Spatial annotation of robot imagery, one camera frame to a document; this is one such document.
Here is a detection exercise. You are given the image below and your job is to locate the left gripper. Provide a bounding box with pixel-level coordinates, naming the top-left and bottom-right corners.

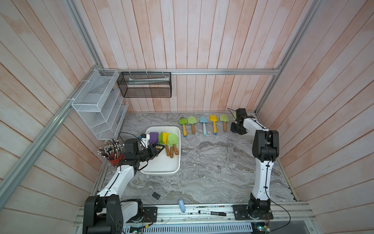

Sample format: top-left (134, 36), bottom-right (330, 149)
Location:
top-left (135, 143), bottom-right (165, 162)

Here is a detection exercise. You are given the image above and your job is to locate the light green shovel wooden handle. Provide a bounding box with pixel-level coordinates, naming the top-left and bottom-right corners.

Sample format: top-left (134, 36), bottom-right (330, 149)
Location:
top-left (220, 114), bottom-right (229, 132)

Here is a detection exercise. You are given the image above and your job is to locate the light blue shovel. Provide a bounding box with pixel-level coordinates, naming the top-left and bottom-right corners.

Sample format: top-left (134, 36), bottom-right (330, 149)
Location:
top-left (199, 116), bottom-right (208, 136)

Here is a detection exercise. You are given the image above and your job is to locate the olive green pointed shovel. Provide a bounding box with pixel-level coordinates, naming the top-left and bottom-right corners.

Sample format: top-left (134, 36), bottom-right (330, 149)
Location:
top-left (188, 116), bottom-right (197, 135)

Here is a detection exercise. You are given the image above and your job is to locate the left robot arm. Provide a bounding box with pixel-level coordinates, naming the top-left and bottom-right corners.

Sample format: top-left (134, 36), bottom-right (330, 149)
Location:
top-left (82, 137), bottom-right (165, 234)

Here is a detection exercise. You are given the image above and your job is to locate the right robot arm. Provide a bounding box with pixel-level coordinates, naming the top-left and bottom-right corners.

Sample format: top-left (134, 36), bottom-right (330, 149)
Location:
top-left (230, 108), bottom-right (280, 219)

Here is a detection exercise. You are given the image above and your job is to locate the purple shovel square blade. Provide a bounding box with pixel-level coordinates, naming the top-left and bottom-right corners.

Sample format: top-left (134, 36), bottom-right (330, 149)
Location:
top-left (149, 132), bottom-right (159, 144)

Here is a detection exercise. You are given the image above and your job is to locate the white plastic storage box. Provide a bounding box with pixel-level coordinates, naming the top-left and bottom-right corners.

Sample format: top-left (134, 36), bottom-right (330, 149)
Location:
top-left (141, 126), bottom-right (183, 176)

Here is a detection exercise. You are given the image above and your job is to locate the light green shovel wide blade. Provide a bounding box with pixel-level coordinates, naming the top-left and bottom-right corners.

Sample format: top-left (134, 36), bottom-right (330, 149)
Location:
top-left (167, 133), bottom-right (179, 155)

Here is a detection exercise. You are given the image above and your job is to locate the red cup of pencils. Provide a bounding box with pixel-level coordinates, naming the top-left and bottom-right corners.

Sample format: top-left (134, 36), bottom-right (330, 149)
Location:
top-left (97, 139), bottom-right (124, 168)

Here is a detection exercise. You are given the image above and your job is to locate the small black square piece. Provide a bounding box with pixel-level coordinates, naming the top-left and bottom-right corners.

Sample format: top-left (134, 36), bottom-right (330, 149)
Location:
top-left (152, 192), bottom-right (161, 200)

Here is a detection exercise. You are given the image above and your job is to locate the light blue small cylinder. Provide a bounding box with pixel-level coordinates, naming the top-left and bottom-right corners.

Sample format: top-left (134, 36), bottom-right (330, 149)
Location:
top-left (178, 199), bottom-right (186, 213)

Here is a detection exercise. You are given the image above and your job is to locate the black marker pen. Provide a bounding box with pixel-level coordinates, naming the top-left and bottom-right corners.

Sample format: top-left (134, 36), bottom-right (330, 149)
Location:
top-left (198, 210), bottom-right (227, 216)

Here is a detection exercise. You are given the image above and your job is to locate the green shovel yellow blue handle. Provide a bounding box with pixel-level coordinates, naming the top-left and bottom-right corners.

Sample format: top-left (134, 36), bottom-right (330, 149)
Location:
top-left (158, 132), bottom-right (164, 144)

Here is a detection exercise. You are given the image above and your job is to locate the black mesh wall basket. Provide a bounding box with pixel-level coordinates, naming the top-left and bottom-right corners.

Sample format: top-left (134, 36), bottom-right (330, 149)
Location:
top-left (117, 71), bottom-right (172, 98)

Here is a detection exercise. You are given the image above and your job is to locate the white wire mesh shelf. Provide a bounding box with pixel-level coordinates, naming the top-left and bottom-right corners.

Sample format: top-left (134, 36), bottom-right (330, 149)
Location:
top-left (72, 69), bottom-right (129, 140)

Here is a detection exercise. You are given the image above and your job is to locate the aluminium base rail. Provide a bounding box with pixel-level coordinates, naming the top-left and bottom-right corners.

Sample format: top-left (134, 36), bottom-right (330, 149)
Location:
top-left (75, 201), bottom-right (316, 226)

